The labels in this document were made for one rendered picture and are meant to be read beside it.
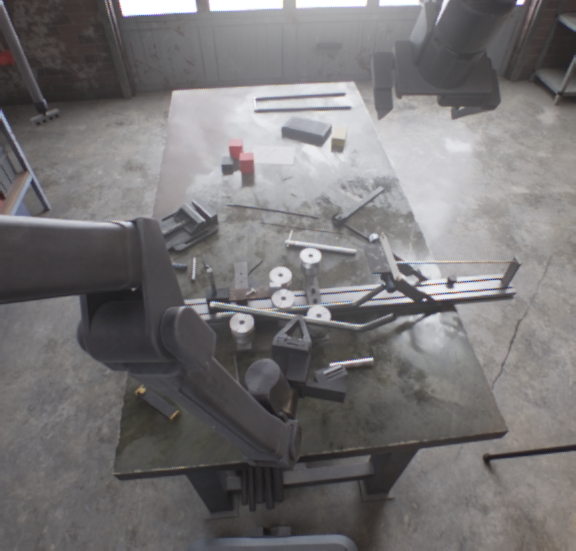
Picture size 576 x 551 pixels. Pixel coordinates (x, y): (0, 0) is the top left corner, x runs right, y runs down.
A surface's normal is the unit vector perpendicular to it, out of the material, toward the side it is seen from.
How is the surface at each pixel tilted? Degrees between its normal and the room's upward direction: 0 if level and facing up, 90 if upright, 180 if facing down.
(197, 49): 90
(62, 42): 90
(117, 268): 66
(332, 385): 0
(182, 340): 73
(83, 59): 90
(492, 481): 0
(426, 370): 0
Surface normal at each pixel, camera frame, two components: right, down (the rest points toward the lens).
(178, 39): 0.11, 0.74
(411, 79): 0.01, -0.21
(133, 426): 0.00, -0.66
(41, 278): 0.95, -0.03
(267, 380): -0.29, -0.68
